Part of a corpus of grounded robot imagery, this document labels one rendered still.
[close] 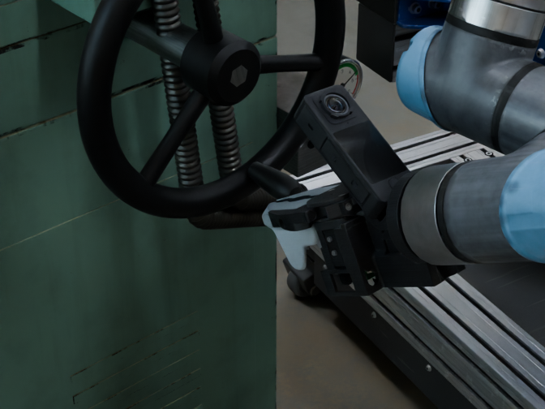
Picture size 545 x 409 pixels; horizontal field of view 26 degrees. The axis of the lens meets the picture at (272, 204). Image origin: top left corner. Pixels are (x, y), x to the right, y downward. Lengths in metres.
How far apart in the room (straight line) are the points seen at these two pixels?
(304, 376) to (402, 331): 0.22
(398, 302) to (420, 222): 0.91
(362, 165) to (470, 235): 0.13
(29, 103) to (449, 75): 0.43
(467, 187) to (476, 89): 0.12
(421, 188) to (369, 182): 0.06
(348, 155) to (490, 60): 0.13
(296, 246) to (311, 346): 0.98
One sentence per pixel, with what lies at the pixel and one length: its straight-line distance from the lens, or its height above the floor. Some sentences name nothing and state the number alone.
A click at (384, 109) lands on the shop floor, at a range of 2.68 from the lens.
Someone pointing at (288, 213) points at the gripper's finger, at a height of 0.74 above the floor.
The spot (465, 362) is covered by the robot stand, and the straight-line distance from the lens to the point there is 1.67.
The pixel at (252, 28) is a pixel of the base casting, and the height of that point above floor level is 0.73.
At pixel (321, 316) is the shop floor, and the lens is 2.04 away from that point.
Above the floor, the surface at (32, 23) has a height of 0.81.
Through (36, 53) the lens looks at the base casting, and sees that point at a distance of 1.14.
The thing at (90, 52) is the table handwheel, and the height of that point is 0.87.
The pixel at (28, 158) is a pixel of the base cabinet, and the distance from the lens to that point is 1.18.
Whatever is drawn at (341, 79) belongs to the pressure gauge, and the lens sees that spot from 1.33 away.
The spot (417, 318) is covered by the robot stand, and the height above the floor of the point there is 0.20.
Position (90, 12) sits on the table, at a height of 0.85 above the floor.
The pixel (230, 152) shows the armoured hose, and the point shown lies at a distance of 1.16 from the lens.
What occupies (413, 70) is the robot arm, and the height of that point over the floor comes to 0.85.
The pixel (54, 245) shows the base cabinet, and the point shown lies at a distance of 1.24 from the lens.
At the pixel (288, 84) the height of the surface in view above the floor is 0.62.
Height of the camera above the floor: 1.27
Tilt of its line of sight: 33 degrees down
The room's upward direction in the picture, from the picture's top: straight up
